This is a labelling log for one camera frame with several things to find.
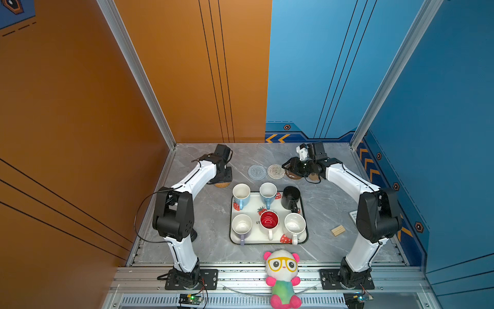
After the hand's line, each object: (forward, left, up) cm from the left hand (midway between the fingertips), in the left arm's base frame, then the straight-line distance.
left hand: (225, 175), depth 94 cm
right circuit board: (-48, -52, -11) cm, 72 cm away
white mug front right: (-22, -33, -8) cm, 40 cm away
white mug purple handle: (-21, -9, -8) cm, 24 cm away
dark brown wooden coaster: (+6, -35, -8) cm, 37 cm away
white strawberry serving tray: (-21, -15, -9) cm, 28 cm away
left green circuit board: (-49, +10, -12) cm, 51 cm away
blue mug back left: (-7, -8, -6) cm, 12 cm away
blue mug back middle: (-7, -21, -3) cm, 22 cm away
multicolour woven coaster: (+9, -26, -8) cm, 29 cm away
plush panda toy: (-39, -25, -2) cm, 47 cm away
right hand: (+2, -29, +5) cm, 29 cm away
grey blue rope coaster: (+8, -16, -8) cm, 20 cm away
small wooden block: (-23, -52, -8) cm, 57 cm away
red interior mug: (-19, -22, -7) cm, 30 cm away
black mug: (-8, -32, -5) cm, 33 cm away
